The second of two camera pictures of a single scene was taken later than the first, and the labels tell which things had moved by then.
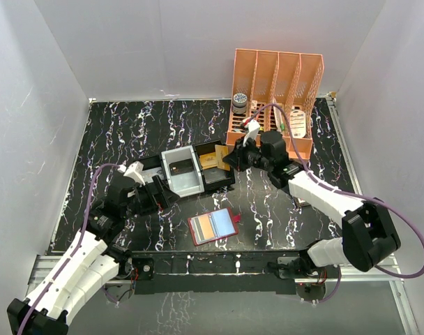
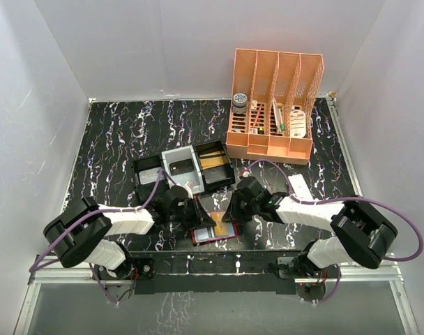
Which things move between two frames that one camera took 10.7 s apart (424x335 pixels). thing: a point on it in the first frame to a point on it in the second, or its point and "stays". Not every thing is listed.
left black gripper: [153, 195] to [192, 212]
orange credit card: [206, 227] to [221, 228]
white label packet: [298, 122] stays
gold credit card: [221, 151] to [213, 160]
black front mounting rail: [271, 271] stays
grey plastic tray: [183, 171] stays
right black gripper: [240, 155] to [236, 206]
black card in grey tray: [180, 167] stays
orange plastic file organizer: [273, 91] stays
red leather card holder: [213, 225] stays
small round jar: [239, 103] stays
